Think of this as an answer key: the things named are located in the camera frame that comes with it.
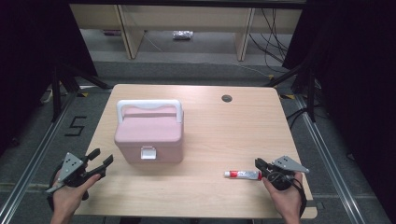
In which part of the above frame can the black metal stand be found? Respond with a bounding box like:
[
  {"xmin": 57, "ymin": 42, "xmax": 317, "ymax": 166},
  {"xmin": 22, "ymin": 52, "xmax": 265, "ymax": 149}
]
[
  {"xmin": 264, "ymin": 62, "xmax": 317, "ymax": 123},
  {"xmin": 50, "ymin": 63, "xmax": 113, "ymax": 122}
]

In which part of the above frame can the red and white ointment tube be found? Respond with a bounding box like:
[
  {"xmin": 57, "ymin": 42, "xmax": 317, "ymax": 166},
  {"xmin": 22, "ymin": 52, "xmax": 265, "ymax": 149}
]
[{"xmin": 223, "ymin": 169, "xmax": 263, "ymax": 181}]

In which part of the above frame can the aluminium floor rail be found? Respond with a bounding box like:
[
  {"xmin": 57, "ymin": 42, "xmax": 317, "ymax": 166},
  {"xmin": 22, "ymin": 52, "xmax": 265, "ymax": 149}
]
[
  {"xmin": 0, "ymin": 92, "xmax": 78, "ymax": 224},
  {"xmin": 295, "ymin": 94, "xmax": 365, "ymax": 224}
]

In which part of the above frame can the beige wooden desk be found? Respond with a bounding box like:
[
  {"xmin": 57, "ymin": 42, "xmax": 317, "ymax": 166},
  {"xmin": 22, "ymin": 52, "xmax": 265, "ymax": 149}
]
[{"xmin": 68, "ymin": 3, "xmax": 303, "ymax": 62}]

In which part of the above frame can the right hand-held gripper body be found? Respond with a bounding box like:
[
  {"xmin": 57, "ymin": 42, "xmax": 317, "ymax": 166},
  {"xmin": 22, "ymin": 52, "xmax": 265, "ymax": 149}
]
[{"xmin": 265, "ymin": 155, "xmax": 310, "ymax": 191}]

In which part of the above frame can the black curtain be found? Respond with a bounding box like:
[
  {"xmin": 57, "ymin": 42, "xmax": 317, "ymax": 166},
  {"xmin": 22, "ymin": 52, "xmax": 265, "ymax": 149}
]
[
  {"xmin": 282, "ymin": 0, "xmax": 396, "ymax": 222},
  {"xmin": 0, "ymin": 0, "xmax": 98, "ymax": 157}
]

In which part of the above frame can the bundle of black cables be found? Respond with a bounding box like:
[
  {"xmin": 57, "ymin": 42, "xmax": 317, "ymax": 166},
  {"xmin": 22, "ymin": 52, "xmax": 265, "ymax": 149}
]
[{"xmin": 248, "ymin": 8, "xmax": 290, "ymax": 74}]

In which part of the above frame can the person's left hand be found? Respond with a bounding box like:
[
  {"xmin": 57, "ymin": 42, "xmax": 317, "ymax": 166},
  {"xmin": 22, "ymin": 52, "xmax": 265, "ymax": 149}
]
[{"xmin": 50, "ymin": 173, "xmax": 102, "ymax": 217}]

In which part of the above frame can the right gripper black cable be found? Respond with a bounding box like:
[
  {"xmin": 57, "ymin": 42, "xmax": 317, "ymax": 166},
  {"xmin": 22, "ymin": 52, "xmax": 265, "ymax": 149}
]
[{"xmin": 290, "ymin": 176, "xmax": 308, "ymax": 218}]

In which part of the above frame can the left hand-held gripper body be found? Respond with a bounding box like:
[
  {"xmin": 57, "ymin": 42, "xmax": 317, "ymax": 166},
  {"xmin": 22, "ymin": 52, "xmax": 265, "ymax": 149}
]
[{"xmin": 57, "ymin": 152, "xmax": 104, "ymax": 189}]

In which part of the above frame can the person's right hand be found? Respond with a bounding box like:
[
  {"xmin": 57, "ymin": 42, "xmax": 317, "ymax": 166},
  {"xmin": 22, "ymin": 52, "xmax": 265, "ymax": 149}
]
[{"xmin": 262, "ymin": 172, "xmax": 304, "ymax": 218}]

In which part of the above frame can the crumpled silver foil packet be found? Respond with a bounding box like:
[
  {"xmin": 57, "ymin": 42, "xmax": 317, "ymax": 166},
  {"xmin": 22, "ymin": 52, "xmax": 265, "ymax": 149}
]
[{"xmin": 172, "ymin": 30, "xmax": 194, "ymax": 41}]

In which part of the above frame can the pink storage box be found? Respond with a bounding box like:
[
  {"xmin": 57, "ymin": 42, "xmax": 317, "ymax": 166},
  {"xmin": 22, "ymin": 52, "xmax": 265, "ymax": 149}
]
[{"xmin": 114, "ymin": 98, "xmax": 185, "ymax": 165}]

